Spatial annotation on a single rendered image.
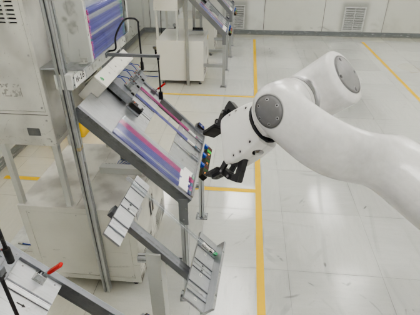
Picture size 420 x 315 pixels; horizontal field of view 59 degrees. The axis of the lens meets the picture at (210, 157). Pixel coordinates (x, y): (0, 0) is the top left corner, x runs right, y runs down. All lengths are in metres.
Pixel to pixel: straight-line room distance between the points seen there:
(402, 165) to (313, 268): 2.14
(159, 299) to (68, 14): 1.26
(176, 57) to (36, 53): 3.69
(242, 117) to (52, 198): 1.73
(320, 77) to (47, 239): 2.05
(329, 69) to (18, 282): 1.01
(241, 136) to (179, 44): 4.66
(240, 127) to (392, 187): 0.27
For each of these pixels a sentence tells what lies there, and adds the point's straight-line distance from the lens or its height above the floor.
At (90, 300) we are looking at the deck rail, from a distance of 1.31.
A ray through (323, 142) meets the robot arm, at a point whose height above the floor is 1.67.
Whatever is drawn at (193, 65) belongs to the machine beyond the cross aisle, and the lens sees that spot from 5.34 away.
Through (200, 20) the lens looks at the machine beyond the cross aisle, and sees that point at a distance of 6.63.
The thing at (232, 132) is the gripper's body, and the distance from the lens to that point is 0.68.
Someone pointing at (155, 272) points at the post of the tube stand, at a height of 0.73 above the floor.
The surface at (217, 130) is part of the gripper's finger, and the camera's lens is 0.76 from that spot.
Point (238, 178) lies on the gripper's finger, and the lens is 0.67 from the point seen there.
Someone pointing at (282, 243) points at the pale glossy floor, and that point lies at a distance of 2.76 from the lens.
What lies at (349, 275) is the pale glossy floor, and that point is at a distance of 2.67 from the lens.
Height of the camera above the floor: 1.90
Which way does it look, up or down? 32 degrees down
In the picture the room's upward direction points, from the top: straight up
